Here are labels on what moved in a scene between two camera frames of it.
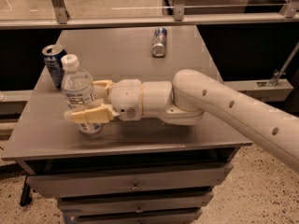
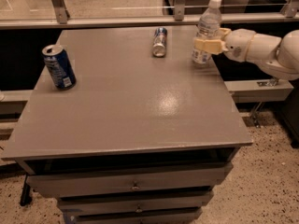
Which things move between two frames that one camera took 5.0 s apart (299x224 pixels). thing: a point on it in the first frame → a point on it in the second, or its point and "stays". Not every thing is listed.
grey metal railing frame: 289,14 stays
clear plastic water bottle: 78,91 → 208,27
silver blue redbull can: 159,44 stays
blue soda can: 52,55 stays
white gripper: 126,97 → 235,46
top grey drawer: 55,185 stays
